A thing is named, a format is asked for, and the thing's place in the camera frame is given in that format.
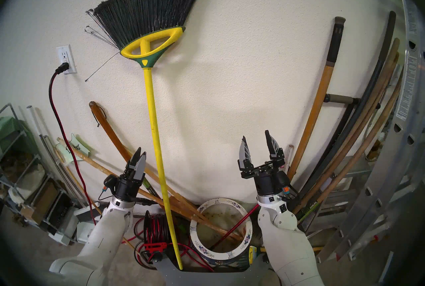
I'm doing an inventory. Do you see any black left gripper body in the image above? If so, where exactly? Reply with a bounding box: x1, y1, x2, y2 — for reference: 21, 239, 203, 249
115, 169, 143, 202

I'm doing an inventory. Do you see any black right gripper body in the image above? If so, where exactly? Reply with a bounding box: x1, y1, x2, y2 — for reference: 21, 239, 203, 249
241, 160, 289, 197

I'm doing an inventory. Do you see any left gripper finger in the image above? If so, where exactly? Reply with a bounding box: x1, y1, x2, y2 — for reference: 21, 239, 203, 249
133, 152, 147, 183
127, 147, 141, 171

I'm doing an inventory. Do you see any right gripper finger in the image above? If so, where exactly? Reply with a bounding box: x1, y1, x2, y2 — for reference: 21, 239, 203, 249
238, 136, 254, 173
265, 130, 285, 163

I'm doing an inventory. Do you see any yellow broom with black bristles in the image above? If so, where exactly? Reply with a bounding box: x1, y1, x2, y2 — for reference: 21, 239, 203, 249
85, 0, 215, 270

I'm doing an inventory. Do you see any white ceramic pot floral rim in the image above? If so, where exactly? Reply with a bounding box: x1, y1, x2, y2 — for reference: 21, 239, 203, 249
190, 198, 253, 267

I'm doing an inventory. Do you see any light wooden stick threaded tip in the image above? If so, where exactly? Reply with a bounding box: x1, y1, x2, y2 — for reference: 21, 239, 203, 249
57, 137, 243, 241

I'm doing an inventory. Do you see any thin wooden stick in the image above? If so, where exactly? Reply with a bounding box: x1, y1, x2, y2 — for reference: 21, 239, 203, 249
55, 149, 136, 249

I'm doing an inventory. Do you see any green black labelled tool shaft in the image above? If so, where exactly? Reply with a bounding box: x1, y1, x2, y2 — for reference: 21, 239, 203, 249
297, 201, 322, 223

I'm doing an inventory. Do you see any thin red rod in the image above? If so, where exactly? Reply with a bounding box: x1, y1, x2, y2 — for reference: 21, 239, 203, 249
212, 205, 259, 249

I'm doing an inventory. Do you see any white floor appliance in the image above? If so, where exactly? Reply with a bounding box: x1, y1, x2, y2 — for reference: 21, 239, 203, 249
74, 206, 107, 244

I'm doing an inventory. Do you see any mint green paper piece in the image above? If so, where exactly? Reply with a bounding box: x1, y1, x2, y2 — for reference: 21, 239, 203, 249
56, 134, 91, 166

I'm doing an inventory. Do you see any bundle of metal rods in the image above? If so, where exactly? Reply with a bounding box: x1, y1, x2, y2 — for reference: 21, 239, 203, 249
39, 135, 87, 206

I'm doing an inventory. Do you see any silver step ladder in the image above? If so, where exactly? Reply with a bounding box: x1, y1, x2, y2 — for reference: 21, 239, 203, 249
315, 156, 376, 223

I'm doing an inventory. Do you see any brown cardboard box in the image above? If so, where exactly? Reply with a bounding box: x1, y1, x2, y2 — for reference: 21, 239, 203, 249
22, 181, 60, 224

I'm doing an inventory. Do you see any white plastic pipe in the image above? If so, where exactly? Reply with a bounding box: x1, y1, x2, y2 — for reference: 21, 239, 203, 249
27, 106, 50, 149

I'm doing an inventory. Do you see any aluminium extension ladder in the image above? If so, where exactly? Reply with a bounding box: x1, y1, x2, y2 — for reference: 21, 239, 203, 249
319, 0, 425, 261

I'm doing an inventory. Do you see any pale wooden handle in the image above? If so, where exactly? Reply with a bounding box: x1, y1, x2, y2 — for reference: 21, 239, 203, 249
128, 151, 203, 219

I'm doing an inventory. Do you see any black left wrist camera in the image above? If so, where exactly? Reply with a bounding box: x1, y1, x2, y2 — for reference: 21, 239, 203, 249
103, 175, 117, 193

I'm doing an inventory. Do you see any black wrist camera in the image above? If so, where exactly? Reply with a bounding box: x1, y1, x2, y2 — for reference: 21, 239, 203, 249
282, 182, 299, 201
103, 175, 117, 193

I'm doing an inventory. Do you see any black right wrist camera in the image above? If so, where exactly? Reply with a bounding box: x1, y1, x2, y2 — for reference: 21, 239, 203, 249
282, 182, 299, 201

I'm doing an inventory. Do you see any dark wooden handle green band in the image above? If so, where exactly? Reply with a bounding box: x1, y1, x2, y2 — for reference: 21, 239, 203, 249
89, 102, 160, 198

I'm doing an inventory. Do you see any black reel with red cable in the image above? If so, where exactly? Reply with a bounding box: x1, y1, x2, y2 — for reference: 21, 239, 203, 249
134, 211, 216, 272

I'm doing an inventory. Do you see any orange handle with black grip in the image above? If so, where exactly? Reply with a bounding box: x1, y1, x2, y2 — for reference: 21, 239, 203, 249
287, 17, 346, 183

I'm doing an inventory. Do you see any yellow handled tool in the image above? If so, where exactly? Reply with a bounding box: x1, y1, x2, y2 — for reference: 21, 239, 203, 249
261, 246, 324, 253

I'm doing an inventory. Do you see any grey grip crossbar handle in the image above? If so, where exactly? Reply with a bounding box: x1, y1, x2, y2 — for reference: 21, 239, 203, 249
324, 94, 360, 106

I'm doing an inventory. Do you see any long curved wooden handle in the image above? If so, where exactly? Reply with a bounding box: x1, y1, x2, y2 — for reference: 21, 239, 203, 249
304, 38, 400, 203
294, 81, 402, 214
309, 53, 400, 204

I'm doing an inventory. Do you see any red and black power cord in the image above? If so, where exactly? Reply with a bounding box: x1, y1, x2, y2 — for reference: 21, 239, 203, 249
49, 63, 102, 234

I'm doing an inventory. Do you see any hanging metal chain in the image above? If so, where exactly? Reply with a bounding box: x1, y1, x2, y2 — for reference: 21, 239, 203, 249
364, 88, 387, 143

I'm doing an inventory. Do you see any metal wire shelf rack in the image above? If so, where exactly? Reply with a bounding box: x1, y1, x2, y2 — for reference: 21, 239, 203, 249
0, 104, 72, 242

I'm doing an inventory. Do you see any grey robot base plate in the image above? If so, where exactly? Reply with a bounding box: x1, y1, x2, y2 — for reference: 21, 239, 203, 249
154, 257, 283, 286

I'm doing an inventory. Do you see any long black curved handle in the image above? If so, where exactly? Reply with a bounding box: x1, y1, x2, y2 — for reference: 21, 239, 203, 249
299, 11, 396, 198

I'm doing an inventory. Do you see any white wall outlet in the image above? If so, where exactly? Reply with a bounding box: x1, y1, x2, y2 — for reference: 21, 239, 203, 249
56, 45, 77, 75

